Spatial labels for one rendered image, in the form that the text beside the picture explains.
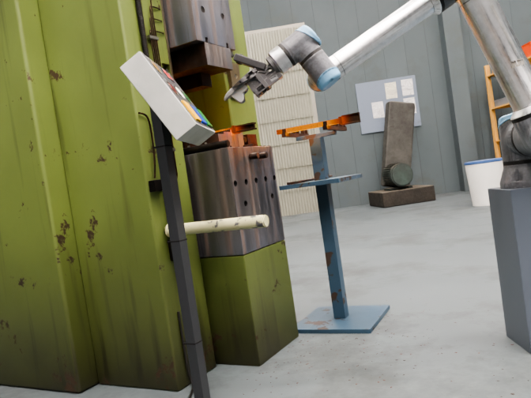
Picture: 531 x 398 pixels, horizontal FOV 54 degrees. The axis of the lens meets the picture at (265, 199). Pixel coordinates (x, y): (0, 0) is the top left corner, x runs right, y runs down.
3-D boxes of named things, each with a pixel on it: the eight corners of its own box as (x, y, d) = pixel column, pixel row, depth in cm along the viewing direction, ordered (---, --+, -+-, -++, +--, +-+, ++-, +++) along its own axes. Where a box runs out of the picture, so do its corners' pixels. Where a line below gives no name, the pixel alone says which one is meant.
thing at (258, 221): (271, 227, 187) (269, 212, 187) (264, 229, 182) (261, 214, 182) (175, 235, 208) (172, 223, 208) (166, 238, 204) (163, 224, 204)
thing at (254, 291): (299, 336, 250) (285, 239, 249) (260, 366, 217) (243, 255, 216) (204, 334, 278) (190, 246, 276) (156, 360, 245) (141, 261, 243)
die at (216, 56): (233, 69, 236) (230, 48, 235) (207, 64, 218) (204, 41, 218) (161, 89, 256) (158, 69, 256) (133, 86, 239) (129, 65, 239)
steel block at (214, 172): (284, 238, 249) (271, 145, 247) (243, 254, 216) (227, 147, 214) (190, 246, 276) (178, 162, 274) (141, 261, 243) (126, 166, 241)
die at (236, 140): (244, 148, 237) (242, 129, 237) (220, 149, 220) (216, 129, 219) (172, 161, 258) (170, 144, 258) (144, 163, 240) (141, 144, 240)
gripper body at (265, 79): (255, 96, 179) (283, 73, 178) (239, 76, 179) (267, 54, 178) (257, 99, 186) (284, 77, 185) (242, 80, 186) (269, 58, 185)
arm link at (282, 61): (276, 43, 177) (277, 49, 186) (265, 51, 177) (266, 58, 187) (292, 63, 177) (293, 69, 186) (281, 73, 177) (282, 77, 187)
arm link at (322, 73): (340, 79, 187) (319, 51, 187) (344, 73, 176) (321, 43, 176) (320, 95, 188) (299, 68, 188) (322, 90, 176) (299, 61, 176)
